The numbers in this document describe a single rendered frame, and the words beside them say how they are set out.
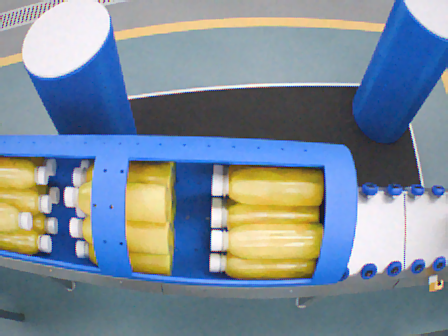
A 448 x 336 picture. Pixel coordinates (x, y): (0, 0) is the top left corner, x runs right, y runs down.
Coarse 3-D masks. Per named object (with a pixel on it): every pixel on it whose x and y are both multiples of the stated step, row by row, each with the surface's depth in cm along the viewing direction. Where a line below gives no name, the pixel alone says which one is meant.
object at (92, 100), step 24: (72, 72) 123; (96, 72) 131; (120, 72) 152; (48, 96) 133; (72, 96) 134; (96, 96) 141; (120, 96) 158; (72, 120) 147; (96, 120) 153; (120, 120) 167
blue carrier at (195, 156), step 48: (0, 144) 97; (48, 144) 97; (96, 144) 97; (144, 144) 98; (192, 144) 98; (240, 144) 99; (288, 144) 100; (96, 192) 91; (192, 192) 118; (336, 192) 92; (96, 240) 92; (192, 240) 117; (336, 240) 91
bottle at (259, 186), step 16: (224, 176) 104; (240, 176) 102; (256, 176) 102; (272, 176) 102; (288, 176) 102; (304, 176) 102; (320, 176) 102; (224, 192) 103; (240, 192) 102; (256, 192) 101; (272, 192) 101; (288, 192) 101; (304, 192) 102; (320, 192) 102
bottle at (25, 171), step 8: (0, 160) 102; (8, 160) 102; (16, 160) 102; (24, 160) 103; (0, 168) 101; (8, 168) 101; (16, 168) 101; (24, 168) 101; (32, 168) 102; (0, 176) 101; (8, 176) 101; (16, 176) 101; (24, 176) 101; (32, 176) 102; (0, 184) 102; (8, 184) 102; (16, 184) 102; (24, 184) 102; (32, 184) 103
